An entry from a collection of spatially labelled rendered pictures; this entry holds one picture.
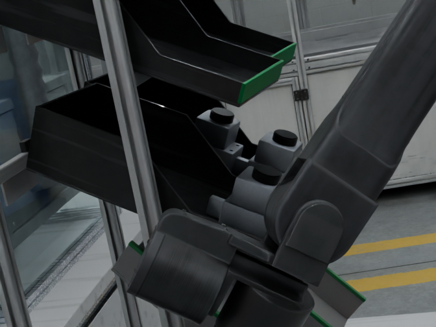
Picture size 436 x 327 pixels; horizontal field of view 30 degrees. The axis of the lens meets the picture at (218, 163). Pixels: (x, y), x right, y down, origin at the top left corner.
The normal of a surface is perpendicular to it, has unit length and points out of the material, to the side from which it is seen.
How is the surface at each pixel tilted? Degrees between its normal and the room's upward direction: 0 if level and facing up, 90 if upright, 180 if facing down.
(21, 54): 73
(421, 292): 0
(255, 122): 90
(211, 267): 52
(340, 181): 79
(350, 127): 68
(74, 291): 0
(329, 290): 90
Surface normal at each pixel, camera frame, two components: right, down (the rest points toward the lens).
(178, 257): 0.27, -0.42
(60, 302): -0.18, -0.96
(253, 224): -0.35, 0.28
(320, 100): -0.04, 0.25
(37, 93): 0.87, 0.25
